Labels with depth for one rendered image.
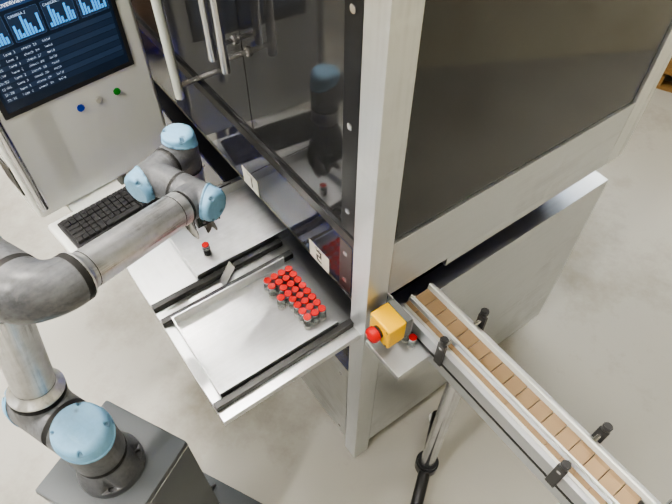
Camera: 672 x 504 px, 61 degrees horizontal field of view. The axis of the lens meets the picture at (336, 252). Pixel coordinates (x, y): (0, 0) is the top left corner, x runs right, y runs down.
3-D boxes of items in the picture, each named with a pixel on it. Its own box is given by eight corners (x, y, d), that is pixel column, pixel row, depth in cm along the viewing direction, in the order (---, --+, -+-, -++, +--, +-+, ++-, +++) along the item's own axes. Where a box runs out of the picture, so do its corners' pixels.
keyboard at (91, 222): (165, 167, 197) (164, 161, 195) (189, 187, 190) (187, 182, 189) (57, 226, 179) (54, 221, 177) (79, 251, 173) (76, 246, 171)
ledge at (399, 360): (406, 316, 152) (406, 312, 150) (439, 351, 145) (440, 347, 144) (365, 343, 147) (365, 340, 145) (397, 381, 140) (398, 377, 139)
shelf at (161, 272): (249, 175, 186) (248, 171, 185) (384, 323, 151) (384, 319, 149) (109, 241, 168) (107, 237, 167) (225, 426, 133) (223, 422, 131)
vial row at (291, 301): (277, 281, 156) (275, 271, 153) (313, 327, 147) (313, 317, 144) (270, 285, 156) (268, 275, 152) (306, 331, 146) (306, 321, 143)
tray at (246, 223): (256, 179, 182) (255, 171, 179) (301, 229, 169) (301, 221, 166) (158, 226, 169) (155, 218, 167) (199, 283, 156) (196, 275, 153)
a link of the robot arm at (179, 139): (149, 136, 125) (174, 115, 130) (160, 173, 133) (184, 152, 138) (176, 148, 122) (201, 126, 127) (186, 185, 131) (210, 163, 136)
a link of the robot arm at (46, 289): (22, 311, 84) (229, 175, 118) (-27, 281, 87) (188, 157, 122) (38, 362, 91) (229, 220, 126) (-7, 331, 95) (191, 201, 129)
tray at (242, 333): (284, 264, 160) (283, 256, 158) (338, 328, 147) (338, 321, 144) (174, 324, 148) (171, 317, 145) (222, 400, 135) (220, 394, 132)
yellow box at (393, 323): (391, 314, 141) (393, 297, 135) (410, 334, 137) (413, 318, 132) (367, 329, 138) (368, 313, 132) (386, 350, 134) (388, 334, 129)
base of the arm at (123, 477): (116, 510, 127) (102, 497, 120) (64, 480, 132) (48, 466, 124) (157, 450, 136) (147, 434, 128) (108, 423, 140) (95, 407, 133)
